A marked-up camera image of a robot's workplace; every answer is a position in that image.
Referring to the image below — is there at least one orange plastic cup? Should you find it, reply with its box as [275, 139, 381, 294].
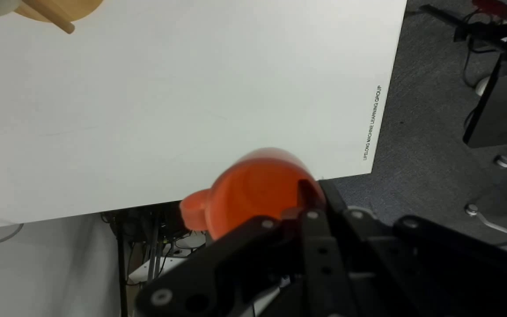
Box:
[180, 148, 326, 240]

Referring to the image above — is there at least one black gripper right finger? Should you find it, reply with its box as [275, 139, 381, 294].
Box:
[321, 181, 507, 317]

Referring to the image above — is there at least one wooden mug stand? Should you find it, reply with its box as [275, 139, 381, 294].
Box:
[17, 0, 105, 33]

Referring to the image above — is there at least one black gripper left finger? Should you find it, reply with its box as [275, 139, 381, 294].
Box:
[136, 181, 355, 317]

